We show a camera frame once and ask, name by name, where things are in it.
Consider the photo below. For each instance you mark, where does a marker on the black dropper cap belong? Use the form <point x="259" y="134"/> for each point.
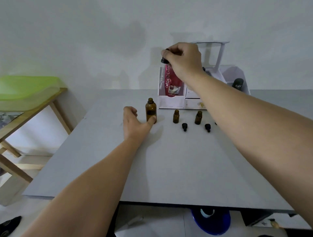
<point x="184" y="126"/>
<point x="207" y="127"/>

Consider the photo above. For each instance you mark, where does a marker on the person's right forearm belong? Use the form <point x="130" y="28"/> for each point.
<point x="244" y="127"/>

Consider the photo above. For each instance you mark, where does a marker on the green plastic tray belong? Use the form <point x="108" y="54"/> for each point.
<point x="27" y="90"/>

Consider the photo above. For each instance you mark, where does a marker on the black glass dropper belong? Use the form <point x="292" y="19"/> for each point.
<point x="164" y="61"/>

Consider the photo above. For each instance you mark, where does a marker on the large amber glass bottle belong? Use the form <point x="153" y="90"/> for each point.
<point x="150" y="108"/>

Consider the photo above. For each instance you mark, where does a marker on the person's left thumb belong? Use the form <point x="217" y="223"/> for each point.
<point x="151" y="120"/>

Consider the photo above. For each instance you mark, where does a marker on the black round bottle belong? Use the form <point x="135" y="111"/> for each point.
<point x="238" y="84"/>

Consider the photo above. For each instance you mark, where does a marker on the person's right fingers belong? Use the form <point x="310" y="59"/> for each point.
<point x="171" y="57"/>

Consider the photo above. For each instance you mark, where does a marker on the person's left hand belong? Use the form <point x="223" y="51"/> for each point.
<point x="133" y="127"/>

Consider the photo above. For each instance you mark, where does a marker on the blue plastic bucket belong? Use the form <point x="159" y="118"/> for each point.
<point x="215" y="223"/>

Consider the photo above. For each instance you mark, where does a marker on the pink cosmetic tube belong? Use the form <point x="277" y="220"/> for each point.
<point x="172" y="85"/>

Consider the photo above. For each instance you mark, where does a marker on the white cosmetic organizer box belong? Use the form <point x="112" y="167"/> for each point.
<point x="171" y="102"/>

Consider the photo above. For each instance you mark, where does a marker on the small amber glass bottle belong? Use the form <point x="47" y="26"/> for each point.
<point x="176" y="117"/>
<point x="198" y="118"/>

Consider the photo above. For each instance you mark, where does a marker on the person's left forearm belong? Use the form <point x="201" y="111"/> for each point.
<point x="97" y="185"/>

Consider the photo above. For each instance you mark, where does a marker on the wooden side table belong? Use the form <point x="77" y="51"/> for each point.
<point x="29" y="114"/>

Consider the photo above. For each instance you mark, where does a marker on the person's right hand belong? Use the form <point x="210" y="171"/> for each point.
<point x="185" y="61"/>

